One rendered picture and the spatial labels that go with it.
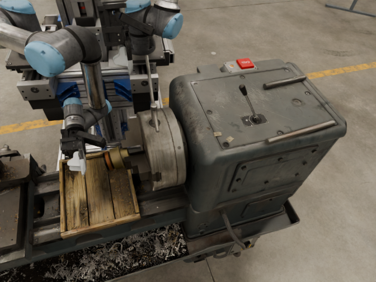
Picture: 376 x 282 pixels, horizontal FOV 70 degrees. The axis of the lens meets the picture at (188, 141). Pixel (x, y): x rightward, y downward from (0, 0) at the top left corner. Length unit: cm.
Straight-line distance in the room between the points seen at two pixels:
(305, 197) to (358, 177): 59
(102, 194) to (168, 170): 38
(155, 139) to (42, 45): 45
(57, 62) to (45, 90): 45
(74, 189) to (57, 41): 60
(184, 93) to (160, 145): 25
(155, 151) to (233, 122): 29
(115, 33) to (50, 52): 21
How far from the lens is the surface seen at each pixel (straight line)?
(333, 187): 263
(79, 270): 148
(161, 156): 92
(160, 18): 126
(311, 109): 113
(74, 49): 100
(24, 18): 139
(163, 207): 118
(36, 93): 143
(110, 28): 90
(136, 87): 136
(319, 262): 227
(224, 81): 112
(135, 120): 104
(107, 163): 104
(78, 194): 124
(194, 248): 147
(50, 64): 97
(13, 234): 116
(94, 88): 120
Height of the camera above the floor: 194
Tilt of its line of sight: 51 degrees down
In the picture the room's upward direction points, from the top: 7 degrees clockwise
